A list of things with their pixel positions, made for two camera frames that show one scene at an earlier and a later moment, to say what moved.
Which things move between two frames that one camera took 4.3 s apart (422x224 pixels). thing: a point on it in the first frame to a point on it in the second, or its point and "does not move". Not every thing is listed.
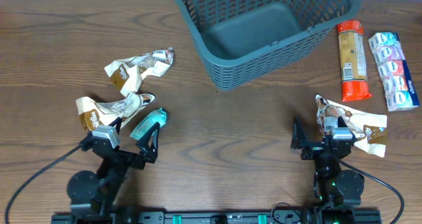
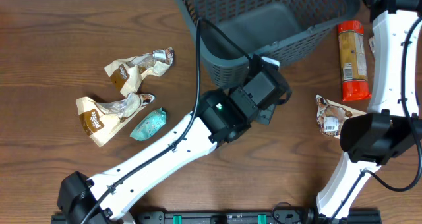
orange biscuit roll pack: x=355 y=85 does not move
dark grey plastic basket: x=248 y=33 does not move
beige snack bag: x=126 y=74 does not move
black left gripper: x=137 y=163 to x=268 y=119
